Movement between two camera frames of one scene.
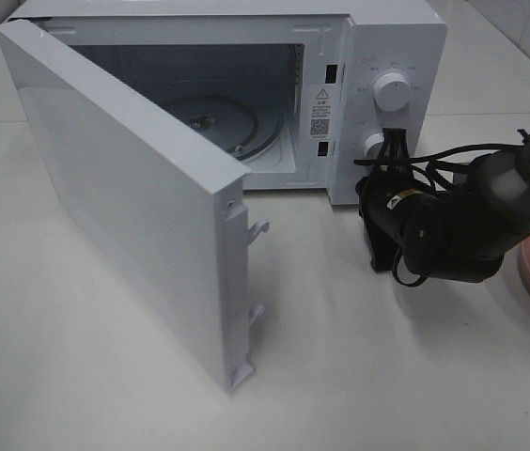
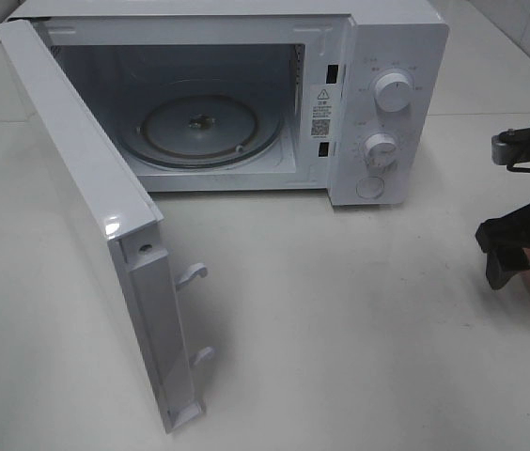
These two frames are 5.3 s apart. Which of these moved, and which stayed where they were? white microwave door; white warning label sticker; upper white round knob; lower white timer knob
Moved: white microwave door
Stayed: white warning label sticker; lower white timer knob; upper white round knob
